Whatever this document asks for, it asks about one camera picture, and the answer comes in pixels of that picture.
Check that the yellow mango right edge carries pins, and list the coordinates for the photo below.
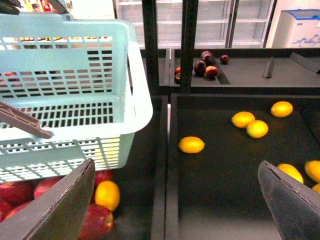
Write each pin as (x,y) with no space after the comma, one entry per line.
(291,171)

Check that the yellow lemon near divider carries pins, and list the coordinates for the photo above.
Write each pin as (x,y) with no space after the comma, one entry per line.
(191,145)

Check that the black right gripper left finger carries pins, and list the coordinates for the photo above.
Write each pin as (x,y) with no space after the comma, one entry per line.
(59,213)

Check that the yellow lemon pair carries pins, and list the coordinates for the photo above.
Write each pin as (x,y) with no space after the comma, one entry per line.
(257,129)
(242,119)

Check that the black apple bin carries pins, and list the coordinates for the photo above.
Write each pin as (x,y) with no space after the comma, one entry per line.
(140,172)

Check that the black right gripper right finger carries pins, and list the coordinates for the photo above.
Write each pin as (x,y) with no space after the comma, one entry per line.
(295,208)

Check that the red apple right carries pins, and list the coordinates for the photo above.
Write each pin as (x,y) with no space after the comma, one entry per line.
(98,222)

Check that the yellow lemon pair back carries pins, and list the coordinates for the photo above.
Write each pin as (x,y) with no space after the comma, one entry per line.
(242,119)

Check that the white chest freezer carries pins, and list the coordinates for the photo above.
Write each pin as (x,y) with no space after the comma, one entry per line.
(297,28)

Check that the lemon among apples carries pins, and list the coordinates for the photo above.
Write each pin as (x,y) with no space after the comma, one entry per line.
(107,194)

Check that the yellow lemon pair front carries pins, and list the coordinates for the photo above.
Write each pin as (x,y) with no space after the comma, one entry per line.
(257,129)

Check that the black lemon bin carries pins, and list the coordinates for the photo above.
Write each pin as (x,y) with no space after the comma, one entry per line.
(215,194)

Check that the red apple upper bin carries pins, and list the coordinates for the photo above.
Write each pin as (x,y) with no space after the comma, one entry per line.
(211,72)

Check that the light blue plastic basket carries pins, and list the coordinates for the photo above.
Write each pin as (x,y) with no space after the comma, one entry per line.
(84,80)

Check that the yellow lemon far right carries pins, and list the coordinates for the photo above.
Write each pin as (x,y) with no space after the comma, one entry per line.
(281,109)

